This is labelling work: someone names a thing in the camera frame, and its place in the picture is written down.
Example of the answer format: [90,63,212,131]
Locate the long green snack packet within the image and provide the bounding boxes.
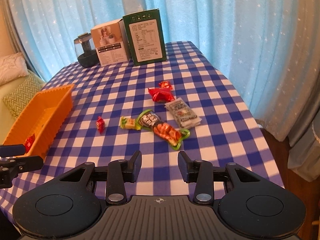
[136,109,190,150]

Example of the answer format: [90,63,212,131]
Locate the yellow green candy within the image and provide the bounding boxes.
[119,116,141,131]

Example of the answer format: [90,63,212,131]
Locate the small red candy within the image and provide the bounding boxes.
[96,116,105,134]
[158,81,172,90]

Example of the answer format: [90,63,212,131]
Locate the grey white snack packet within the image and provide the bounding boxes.
[165,98,202,129]

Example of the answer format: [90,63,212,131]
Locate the large red snack packet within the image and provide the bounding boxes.
[148,88,175,103]

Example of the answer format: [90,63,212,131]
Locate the light green sofa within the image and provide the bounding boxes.
[0,69,48,145]

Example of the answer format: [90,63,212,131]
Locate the orange plastic tray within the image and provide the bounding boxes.
[3,84,74,159]

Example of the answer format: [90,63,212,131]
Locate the green chevron cushion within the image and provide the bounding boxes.
[2,73,45,119]

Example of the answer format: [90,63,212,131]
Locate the blue checkered tablecloth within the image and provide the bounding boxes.
[1,41,283,218]

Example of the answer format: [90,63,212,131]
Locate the white pink cushion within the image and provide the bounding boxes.
[0,53,29,85]

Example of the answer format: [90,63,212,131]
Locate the grey drape curtain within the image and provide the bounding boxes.
[254,0,319,181]

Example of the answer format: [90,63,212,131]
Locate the dark glass humidifier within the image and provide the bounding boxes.
[74,33,99,68]

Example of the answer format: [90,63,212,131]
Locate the beige product box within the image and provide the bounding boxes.
[91,18,131,66]

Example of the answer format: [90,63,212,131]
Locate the dark green carton box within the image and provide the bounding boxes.
[123,9,167,66]

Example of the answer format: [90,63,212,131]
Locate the blue star curtain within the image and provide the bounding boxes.
[7,0,301,120]

